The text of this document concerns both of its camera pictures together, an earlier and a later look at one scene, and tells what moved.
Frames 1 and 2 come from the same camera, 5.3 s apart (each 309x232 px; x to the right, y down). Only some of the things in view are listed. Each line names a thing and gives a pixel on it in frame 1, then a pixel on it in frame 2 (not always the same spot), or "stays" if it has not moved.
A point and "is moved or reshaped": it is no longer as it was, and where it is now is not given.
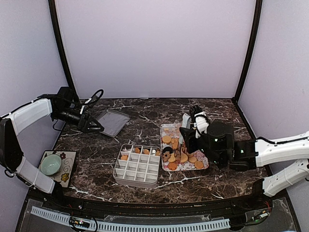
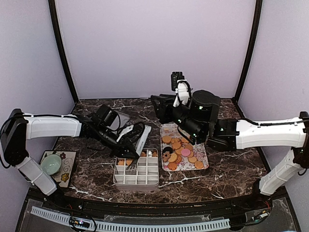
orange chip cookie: [172, 166] stays
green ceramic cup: [50, 165] stays
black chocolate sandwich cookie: [168, 149] stays
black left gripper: [86, 118] -> [122, 145]
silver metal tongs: [186, 120] is moved or reshaped
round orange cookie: [199, 164] stays
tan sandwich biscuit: [166, 139] stays
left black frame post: [72, 86] stays
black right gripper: [189, 138] -> [162, 113]
